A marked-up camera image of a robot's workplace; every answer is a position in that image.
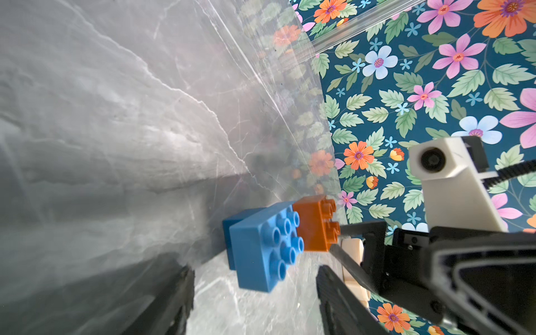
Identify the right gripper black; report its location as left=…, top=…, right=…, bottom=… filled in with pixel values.
left=329, top=221, right=535, bottom=334

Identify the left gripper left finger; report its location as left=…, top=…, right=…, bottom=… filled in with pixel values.
left=122, top=266, right=195, bottom=335

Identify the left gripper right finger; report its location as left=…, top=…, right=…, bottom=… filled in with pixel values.
left=316, top=265, right=388, bottom=335

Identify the orange lego brick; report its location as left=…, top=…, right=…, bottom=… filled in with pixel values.
left=293, top=195, right=341, bottom=252

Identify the light blue long lego brick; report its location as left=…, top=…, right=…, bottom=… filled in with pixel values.
left=235, top=202, right=304, bottom=293

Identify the dark blue small lego brick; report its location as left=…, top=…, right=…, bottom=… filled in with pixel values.
left=222, top=207, right=264, bottom=271

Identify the beige round clock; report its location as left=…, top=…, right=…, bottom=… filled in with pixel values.
left=341, top=238, right=371, bottom=308

